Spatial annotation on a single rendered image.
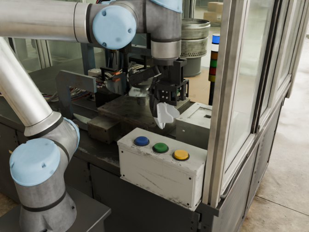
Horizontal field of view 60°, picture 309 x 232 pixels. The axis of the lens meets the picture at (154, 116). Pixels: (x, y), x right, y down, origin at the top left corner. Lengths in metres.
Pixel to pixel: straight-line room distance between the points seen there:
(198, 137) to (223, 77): 0.36
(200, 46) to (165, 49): 1.17
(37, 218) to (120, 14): 0.54
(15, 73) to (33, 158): 0.22
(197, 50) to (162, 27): 1.17
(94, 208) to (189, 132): 0.41
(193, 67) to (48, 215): 1.38
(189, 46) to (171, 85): 1.11
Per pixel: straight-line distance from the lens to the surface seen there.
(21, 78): 0.79
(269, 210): 2.03
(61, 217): 0.80
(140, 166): 0.86
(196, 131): 0.97
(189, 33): 1.77
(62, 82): 1.29
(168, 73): 0.70
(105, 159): 1.05
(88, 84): 1.16
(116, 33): 0.51
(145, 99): 1.20
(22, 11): 0.58
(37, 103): 0.80
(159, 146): 0.82
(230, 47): 0.64
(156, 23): 0.65
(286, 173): 2.39
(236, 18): 0.63
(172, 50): 0.67
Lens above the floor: 1.36
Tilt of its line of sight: 27 degrees down
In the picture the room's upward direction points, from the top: straight up
